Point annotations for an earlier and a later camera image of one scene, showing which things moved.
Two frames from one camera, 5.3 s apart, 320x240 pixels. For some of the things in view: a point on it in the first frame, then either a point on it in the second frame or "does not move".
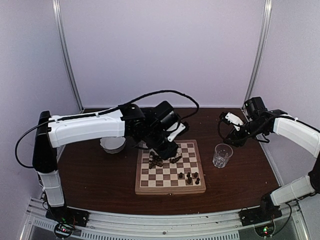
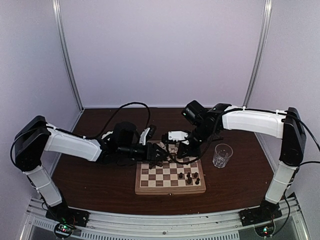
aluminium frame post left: x=57 y=8 does not move
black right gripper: x=238 y=141 -> x=183 y=149
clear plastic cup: x=223 y=152 does not move
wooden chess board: x=185 y=175 does not move
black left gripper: x=166 y=154 -> x=150 y=153
